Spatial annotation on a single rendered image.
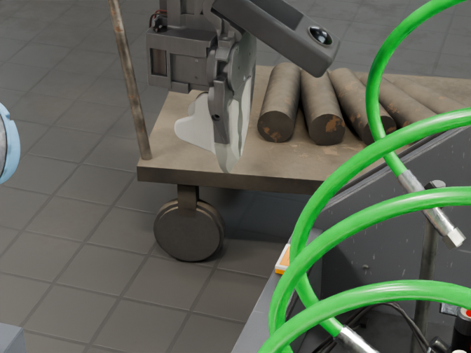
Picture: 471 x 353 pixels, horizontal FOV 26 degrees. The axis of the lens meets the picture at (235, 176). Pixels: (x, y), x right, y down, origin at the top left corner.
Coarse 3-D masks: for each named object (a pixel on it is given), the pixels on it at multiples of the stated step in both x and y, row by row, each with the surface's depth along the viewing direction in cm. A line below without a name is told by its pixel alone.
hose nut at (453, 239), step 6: (456, 228) 107; (450, 234) 107; (456, 234) 107; (462, 234) 107; (444, 240) 107; (450, 240) 107; (456, 240) 106; (462, 240) 106; (450, 246) 107; (456, 246) 107
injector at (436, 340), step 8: (456, 312) 99; (456, 320) 99; (464, 320) 98; (456, 328) 99; (464, 328) 98; (456, 336) 99; (464, 336) 99; (432, 344) 101; (440, 344) 101; (448, 344) 102; (456, 344) 100; (464, 344) 99; (440, 352) 101; (448, 352) 101
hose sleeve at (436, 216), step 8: (400, 176) 108; (408, 176) 108; (400, 184) 109; (408, 184) 108; (416, 184) 108; (408, 192) 108; (432, 208) 107; (432, 216) 107; (440, 216) 107; (432, 224) 108; (440, 224) 107; (448, 224) 107; (440, 232) 107; (448, 232) 107
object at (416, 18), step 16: (432, 0) 97; (448, 0) 95; (464, 0) 94; (416, 16) 99; (400, 32) 101; (384, 48) 103; (384, 64) 104; (368, 80) 106; (368, 96) 107; (368, 112) 108; (400, 160) 109
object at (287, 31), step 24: (216, 0) 87; (240, 0) 87; (264, 0) 88; (240, 24) 88; (264, 24) 87; (288, 24) 88; (312, 24) 90; (288, 48) 88; (312, 48) 87; (336, 48) 89; (312, 72) 88
